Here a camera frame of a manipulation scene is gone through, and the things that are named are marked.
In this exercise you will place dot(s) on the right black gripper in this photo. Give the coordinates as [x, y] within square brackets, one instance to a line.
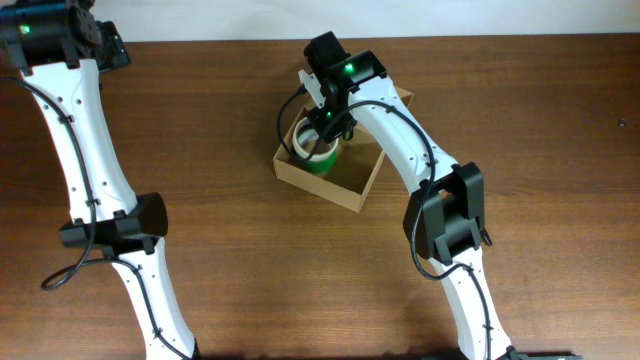
[318, 119]

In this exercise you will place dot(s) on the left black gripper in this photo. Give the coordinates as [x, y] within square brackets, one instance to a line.
[116, 53]

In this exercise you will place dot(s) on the brown cardboard box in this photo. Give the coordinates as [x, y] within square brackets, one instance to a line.
[349, 178]

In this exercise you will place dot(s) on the white masking tape roll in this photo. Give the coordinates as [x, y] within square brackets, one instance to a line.
[308, 145]

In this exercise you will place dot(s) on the green tape roll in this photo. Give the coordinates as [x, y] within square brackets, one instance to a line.
[321, 162]

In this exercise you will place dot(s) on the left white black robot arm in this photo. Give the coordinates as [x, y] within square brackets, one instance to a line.
[60, 51]

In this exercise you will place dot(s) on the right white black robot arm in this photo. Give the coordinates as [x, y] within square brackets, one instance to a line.
[445, 217]

